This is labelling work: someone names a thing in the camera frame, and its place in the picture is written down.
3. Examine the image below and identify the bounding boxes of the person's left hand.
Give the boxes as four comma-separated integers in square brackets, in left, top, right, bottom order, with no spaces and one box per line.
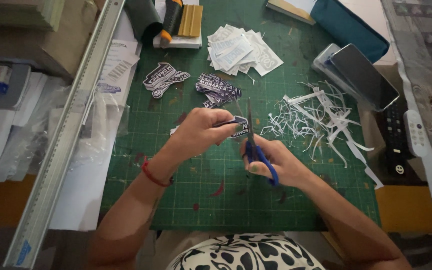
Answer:
[170,107,239,157]

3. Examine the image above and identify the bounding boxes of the person's right hand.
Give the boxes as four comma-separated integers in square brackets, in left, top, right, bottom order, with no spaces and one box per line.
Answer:
[240,134,313,188]

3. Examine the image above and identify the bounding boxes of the blue-handled scissors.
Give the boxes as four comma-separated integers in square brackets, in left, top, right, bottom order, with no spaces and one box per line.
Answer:
[247,98,280,187]

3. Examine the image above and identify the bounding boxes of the purple printed sticker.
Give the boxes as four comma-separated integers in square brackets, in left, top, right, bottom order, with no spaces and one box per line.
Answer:
[211,115,251,139]

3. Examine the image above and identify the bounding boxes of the heap of purple cut stickers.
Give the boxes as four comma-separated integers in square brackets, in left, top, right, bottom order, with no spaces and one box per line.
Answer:
[194,72,243,109]

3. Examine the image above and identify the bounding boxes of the pile of white paper strips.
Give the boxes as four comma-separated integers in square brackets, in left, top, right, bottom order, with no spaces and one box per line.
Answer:
[260,82,385,190]

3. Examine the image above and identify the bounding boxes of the green cutting mat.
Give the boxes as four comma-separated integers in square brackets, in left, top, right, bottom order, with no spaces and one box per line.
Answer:
[100,0,382,232]

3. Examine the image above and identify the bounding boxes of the stack of arrow-shaped purple stickers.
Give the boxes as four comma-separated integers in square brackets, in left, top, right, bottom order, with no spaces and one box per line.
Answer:
[143,62,191,100]

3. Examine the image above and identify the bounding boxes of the pile of white cut stickers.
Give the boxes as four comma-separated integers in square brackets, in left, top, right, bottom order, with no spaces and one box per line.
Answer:
[206,24,284,77]

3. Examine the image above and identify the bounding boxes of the white printed sticker sheet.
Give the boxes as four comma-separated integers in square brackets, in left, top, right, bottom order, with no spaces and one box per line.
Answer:
[96,39,141,106]

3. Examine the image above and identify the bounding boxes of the black white patterned shirt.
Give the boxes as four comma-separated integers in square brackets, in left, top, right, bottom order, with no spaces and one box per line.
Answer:
[166,233,325,270]

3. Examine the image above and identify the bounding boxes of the clear plastic bag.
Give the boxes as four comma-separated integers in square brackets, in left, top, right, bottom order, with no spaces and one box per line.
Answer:
[0,75,130,181]

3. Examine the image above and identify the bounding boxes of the gold plastic squeegee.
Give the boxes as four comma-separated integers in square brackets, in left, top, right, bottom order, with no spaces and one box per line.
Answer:
[178,4,204,38]

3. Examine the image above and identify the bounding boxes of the black orange utility knife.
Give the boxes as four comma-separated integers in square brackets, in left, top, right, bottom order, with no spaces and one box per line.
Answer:
[159,0,184,48]

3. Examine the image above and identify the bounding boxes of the black remote control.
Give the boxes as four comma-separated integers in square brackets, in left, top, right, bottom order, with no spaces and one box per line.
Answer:
[379,99,413,177]

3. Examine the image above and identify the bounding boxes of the black smartphone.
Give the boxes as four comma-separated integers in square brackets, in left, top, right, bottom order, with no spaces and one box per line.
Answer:
[329,43,400,112]

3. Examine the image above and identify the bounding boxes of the dark green vinyl roll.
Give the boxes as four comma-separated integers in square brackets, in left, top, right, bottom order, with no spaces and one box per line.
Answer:
[124,0,163,44]

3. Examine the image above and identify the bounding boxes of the long metal ruler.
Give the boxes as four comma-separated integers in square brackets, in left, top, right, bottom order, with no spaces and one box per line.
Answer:
[3,0,127,270]

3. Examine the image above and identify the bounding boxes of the white remote control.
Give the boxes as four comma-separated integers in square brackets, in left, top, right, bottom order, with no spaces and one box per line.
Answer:
[404,109,430,158]

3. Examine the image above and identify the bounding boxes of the teal fabric pouch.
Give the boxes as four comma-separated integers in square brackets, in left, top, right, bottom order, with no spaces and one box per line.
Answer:
[310,0,391,64]

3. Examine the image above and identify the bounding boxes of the yellow-edged notebook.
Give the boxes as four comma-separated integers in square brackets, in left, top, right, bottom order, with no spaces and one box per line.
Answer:
[266,0,318,25]

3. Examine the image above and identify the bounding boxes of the grey patterned cloth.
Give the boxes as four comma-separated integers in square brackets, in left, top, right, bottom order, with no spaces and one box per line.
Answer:
[381,0,432,169]

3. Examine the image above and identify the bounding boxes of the cardboard box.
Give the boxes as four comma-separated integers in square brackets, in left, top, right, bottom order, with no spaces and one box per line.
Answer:
[0,0,100,81]

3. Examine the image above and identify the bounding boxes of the grey box with label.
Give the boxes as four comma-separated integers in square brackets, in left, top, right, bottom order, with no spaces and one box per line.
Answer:
[0,62,32,110]

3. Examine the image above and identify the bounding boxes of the red string bracelet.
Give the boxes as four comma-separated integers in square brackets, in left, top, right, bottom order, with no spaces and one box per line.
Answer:
[141,157,174,188]

